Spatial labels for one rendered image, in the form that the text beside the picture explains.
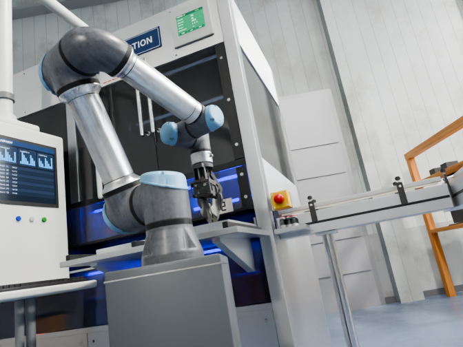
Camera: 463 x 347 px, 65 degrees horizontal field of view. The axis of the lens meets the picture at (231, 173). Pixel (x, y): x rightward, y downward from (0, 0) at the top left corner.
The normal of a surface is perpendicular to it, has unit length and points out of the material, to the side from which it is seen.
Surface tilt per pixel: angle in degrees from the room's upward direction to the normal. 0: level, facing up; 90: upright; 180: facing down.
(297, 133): 90
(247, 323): 90
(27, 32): 90
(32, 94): 90
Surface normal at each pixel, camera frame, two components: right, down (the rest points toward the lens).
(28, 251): 0.87, -0.26
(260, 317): -0.34, -0.18
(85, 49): 0.09, 0.29
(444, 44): -0.05, -0.25
